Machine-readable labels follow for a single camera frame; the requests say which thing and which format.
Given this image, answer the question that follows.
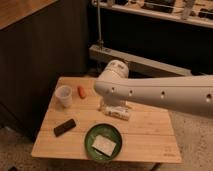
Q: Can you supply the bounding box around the wooden folding table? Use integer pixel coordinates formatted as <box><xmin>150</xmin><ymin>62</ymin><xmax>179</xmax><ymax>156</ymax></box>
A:
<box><xmin>31</xmin><ymin>77</ymin><xmax>181</xmax><ymax>163</ymax></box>

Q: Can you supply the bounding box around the grey shelf beam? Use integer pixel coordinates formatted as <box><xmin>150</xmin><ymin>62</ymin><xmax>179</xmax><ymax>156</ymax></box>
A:
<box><xmin>88</xmin><ymin>44</ymin><xmax>213</xmax><ymax>79</ymax></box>

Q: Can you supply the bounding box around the upper cluttered shelf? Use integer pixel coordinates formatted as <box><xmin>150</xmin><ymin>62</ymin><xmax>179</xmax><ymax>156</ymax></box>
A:
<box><xmin>90</xmin><ymin>0</ymin><xmax>213</xmax><ymax>29</ymax></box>

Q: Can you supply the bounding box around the green round plate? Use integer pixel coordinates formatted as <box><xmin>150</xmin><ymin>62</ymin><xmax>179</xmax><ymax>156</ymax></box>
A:
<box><xmin>84</xmin><ymin>123</ymin><xmax>122</xmax><ymax>163</ymax></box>

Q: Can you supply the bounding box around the clear plastic cup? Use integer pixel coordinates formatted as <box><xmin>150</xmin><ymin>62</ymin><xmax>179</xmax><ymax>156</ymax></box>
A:
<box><xmin>55</xmin><ymin>85</ymin><xmax>72</xmax><ymax>107</ymax></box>

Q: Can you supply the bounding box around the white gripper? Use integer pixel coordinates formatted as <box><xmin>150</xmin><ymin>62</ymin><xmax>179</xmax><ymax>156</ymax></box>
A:
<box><xmin>100</xmin><ymin>97</ymin><xmax>126</xmax><ymax>107</ymax></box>

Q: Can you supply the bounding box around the small orange carrot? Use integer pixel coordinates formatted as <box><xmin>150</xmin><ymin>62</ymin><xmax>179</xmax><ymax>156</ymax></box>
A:
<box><xmin>77</xmin><ymin>86</ymin><xmax>86</xmax><ymax>99</ymax></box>

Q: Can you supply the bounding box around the white sponge block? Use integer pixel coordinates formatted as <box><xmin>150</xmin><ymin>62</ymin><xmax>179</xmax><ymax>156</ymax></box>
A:
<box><xmin>92</xmin><ymin>135</ymin><xmax>116</xmax><ymax>156</ymax></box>

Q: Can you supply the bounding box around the black rectangular bar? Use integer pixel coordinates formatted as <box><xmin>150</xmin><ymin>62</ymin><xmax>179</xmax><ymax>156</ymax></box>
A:
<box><xmin>53</xmin><ymin>119</ymin><xmax>76</xmax><ymax>137</ymax></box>

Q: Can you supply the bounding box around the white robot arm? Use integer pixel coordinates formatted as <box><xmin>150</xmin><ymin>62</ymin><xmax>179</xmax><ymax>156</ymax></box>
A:
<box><xmin>94</xmin><ymin>60</ymin><xmax>213</xmax><ymax>118</ymax></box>

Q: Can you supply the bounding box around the white plastic bottle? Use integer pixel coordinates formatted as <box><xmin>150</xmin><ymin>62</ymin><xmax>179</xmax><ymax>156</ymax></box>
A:
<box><xmin>98</xmin><ymin>105</ymin><xmax>130</xmax><ymax>120</ymax></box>

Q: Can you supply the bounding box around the dark wooden cabinet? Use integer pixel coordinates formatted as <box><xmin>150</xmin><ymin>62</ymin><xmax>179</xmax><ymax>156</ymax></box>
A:
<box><xmin>0</xmin><ymin>0</ymin><xmax>88</xmax><ymax>140</ymax></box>

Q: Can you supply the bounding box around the metal pole stand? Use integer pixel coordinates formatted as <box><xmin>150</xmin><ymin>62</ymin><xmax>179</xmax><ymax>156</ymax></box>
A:
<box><xmin>97</xmin><ymin>0</ymin><xmax>104</xmax><ymax>50</ymax></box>

